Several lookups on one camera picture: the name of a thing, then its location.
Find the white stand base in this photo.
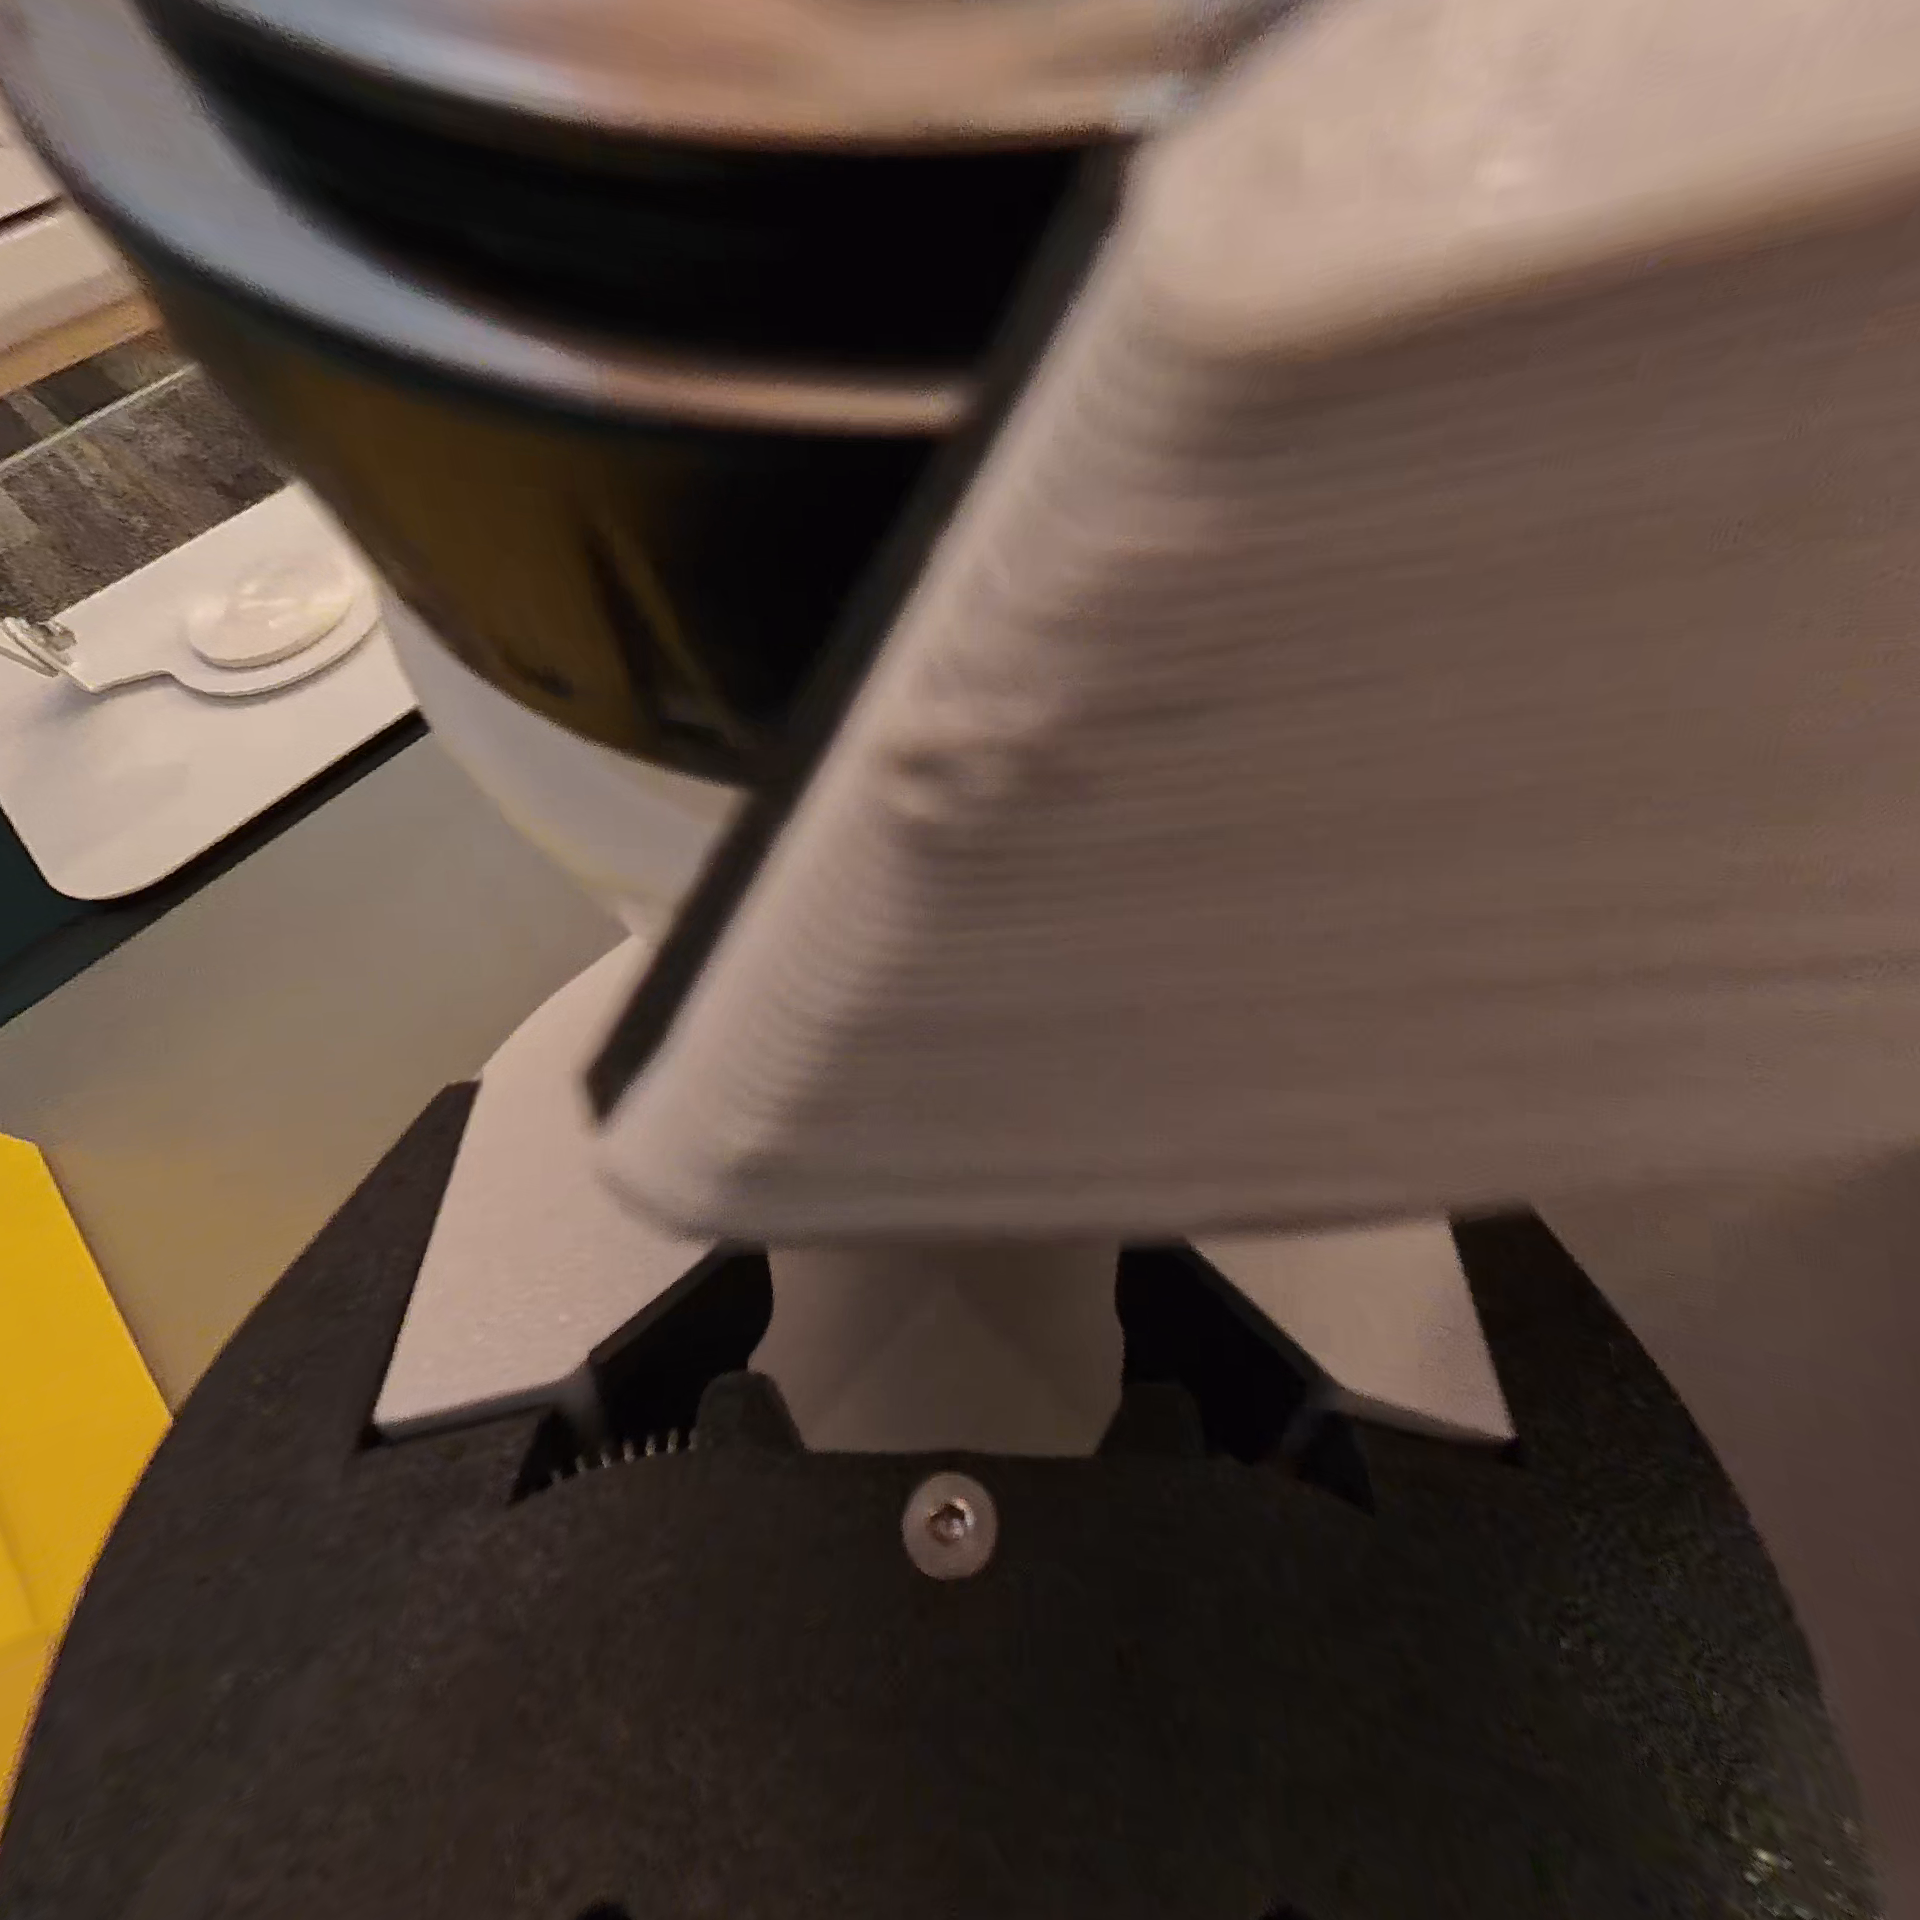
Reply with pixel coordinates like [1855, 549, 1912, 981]
[0, 481, 424, 905]

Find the round white disc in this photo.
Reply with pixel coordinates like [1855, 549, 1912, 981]
[182, 555, 365, 671]

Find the black bottle lid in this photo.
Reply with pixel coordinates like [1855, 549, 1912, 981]
[0, 0, 1277, 792]

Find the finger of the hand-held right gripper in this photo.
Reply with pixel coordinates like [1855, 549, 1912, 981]
[582, 0, 1920, 1249]

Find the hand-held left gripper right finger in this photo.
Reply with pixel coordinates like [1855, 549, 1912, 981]
[1117, 1215, 1520, 1470]

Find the white plastic bottle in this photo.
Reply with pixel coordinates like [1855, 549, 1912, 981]
[379, 592, 1127, 1453]

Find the yellow plastic bin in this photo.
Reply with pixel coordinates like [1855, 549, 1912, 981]
[0, 1131, 176, 1788]

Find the metal stand bracket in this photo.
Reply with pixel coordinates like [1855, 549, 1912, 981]
[0, 584, 384, 707]

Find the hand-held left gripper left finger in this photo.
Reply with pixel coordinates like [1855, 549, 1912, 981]
[369, 932, 774, 1453]

